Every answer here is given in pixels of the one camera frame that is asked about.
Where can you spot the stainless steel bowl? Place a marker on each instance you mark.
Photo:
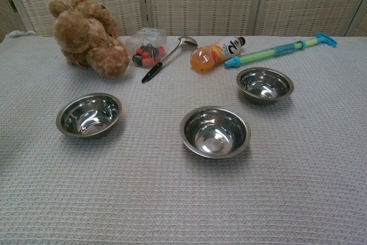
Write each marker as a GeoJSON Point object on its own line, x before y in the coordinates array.
{"type": "Point", "coordinates": [89, 116]}
{"type": "Point", "coordinates": [265, 84]}
{"type": "Point", "coordinates": [215, 133]}

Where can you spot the orange juice bottle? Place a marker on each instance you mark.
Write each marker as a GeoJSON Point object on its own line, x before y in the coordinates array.
{"type": "Point", "coordinates": [213, 54]}

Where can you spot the clear plastic box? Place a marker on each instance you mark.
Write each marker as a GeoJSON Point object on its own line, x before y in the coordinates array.
{"type": "Point", "coordinates": [149, 47]}

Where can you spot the white woven tablecloth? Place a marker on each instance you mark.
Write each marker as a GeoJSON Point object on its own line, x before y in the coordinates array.
{"type": "Point", "coordinates": [183, 184]}

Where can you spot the green blue water pump toy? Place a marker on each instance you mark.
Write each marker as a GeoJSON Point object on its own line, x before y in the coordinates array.
{"type": "Point", "coordinates": [266, 51]}

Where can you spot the brown plush teddy bear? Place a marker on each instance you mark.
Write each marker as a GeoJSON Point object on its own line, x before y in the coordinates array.
{"type": "Point", "coordinates": [86, 35]}

